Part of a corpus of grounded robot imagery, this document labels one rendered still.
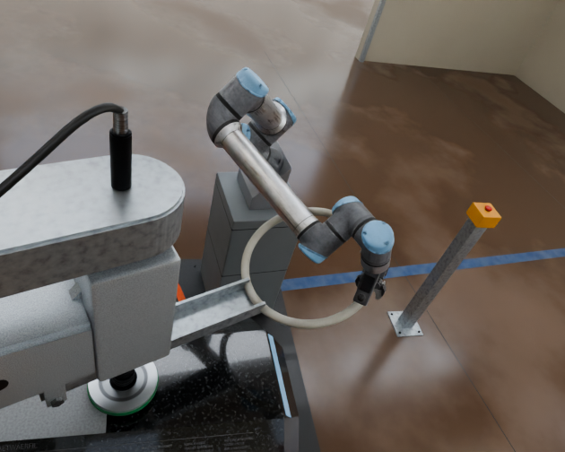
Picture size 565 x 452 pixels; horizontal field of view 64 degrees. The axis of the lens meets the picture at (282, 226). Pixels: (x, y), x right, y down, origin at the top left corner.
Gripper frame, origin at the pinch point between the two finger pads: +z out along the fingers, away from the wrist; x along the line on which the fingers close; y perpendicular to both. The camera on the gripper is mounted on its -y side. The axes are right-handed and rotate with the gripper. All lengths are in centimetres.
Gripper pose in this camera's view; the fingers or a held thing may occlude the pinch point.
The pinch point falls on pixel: (369, 295)
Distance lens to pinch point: 162.0
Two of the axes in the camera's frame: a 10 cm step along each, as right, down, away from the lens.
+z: 1.1, 5.6, 8.2
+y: 4.6, -7.6, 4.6
